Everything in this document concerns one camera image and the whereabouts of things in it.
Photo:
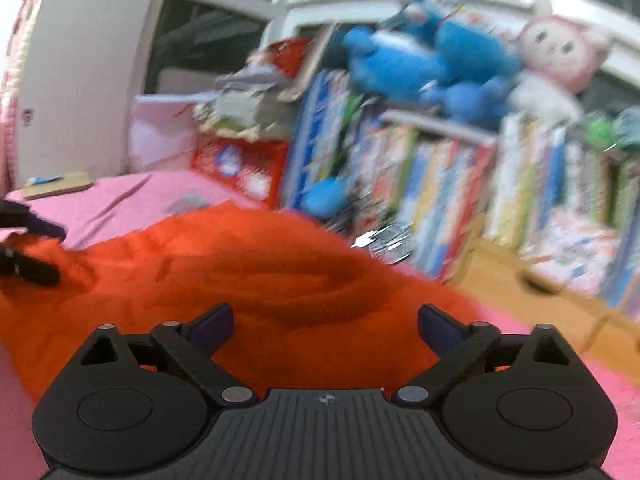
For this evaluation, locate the small blue plush toy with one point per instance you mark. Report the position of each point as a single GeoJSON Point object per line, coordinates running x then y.
{"type": "Point", "coordinates": [475, 102]}

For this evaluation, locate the blue cat plush toy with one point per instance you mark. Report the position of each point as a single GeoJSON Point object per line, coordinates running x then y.
{"type": "Point", "coordinates": [410, 55]}

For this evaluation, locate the white paper sheet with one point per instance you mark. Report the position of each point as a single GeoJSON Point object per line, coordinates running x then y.
{"type": "Point", "coordinates": [160, 135]}

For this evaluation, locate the window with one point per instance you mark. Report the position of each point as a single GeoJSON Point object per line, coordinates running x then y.
{"type": "Point", "coordinates": [200, 45]}

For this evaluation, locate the row of thin blue books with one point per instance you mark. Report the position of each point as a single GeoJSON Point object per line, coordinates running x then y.
{"type": "Point", "coordinates": [315, 130]}

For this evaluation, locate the pink rabbit plush toy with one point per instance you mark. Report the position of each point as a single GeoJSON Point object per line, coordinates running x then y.
{"type": "Point", "coordinates": [555, 50]}

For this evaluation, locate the wooden drawer organizer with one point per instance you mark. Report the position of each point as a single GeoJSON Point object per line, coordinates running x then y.
{"type": "Point", "coordinates": [500, 280]}

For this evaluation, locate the red plastic basket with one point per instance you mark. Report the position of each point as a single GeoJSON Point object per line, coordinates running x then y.
{"type": "Point", "coordinates": [287, 57]}

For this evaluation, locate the wooden board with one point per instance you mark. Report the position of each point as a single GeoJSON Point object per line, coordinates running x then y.
{"type": "Point", "coordinates": [60, 190]}

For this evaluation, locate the orange hooded puffer jacket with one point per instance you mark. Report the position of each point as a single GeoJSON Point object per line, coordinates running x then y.
{"type": "Point", "coordinates": [250, 270]}

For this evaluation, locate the row of paperback books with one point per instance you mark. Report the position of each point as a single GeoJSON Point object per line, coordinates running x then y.
{"type": "Point", "coordinates": [425, 195]}

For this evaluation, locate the white pencil-print box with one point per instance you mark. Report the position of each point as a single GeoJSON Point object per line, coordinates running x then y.
{"type": "Point", "coordinates": [575, 250]}

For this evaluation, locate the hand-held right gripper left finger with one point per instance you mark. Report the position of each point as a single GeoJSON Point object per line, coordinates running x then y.
{"type": "Point", "coordinates": [215, 322]}

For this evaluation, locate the round blue plush ball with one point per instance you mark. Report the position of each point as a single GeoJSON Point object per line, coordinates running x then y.
{"type": "Point", "coordinates": [325, 197]}

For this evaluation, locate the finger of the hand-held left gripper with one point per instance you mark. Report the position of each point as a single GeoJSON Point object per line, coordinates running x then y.
{"type": "Point", "coordinates": [30, 266]}
{"type": "Point", "coordinates": [35, 222]}

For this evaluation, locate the stack of paper workbooks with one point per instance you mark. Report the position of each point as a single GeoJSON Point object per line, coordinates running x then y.
{"type": "Point", "coordinates": [245, 100]}

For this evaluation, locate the miniature bicycle model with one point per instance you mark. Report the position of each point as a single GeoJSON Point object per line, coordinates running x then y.
{"type": "Point", "coordinates": [385, 242]}

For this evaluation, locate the pink rabbit-print blanket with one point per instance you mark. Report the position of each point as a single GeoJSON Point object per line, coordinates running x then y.
{"type": "Point", "coordinates": [110, 205]}

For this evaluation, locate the teal fabric pouch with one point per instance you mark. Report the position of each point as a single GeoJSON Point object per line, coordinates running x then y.
{"type": "Point", "coordinates": [627, 130]}

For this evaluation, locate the small grey teal toy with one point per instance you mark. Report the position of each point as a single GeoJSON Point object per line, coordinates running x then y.
{"type": "Point", "coordinates": [187, 203]}

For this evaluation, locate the blue pen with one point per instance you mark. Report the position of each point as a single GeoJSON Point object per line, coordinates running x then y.
{"type": "Point", "coordinates": [45, 180]}

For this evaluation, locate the row of green-spined books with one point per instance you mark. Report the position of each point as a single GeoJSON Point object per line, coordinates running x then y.
{"type": "Point", "coordinates": [550, 170]}

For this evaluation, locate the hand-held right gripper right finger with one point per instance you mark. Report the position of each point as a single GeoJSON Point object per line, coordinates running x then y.
{"type": "Point", "coordinates": [440, 322]}

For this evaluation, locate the red plastic crate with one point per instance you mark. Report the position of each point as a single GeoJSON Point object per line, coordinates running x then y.
{"type": "Point", "coordinates": [240, 170]}

